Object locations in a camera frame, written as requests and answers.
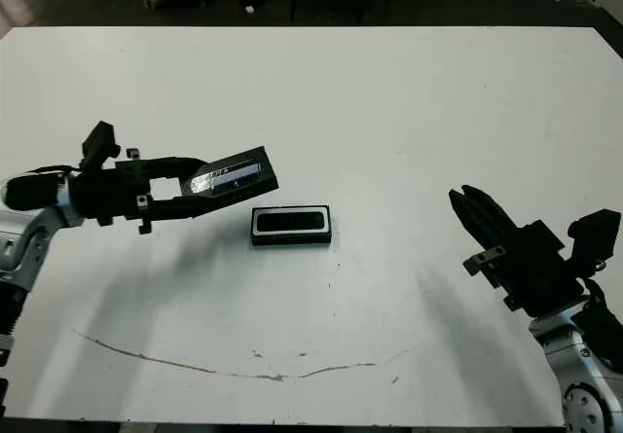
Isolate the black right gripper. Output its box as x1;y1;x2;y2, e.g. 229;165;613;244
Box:
447;184;585;319

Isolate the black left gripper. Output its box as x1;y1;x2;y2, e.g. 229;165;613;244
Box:
72;146;218;235

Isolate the black glossy box lid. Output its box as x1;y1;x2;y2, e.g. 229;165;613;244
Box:
180;145;282;210

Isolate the slim black glossy camera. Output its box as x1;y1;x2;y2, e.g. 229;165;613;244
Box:
256;212;324;235

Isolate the black box with white insert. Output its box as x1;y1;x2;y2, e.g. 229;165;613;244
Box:
249;203;335;249

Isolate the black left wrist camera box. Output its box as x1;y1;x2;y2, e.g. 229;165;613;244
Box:
80;121;122;171

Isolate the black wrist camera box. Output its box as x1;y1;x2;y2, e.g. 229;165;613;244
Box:
80;121;122;171
567;208;623;273

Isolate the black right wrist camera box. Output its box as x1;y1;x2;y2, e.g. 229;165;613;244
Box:
567;208;623;273

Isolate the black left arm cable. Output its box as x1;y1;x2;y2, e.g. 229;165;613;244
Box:
18;162;82;178

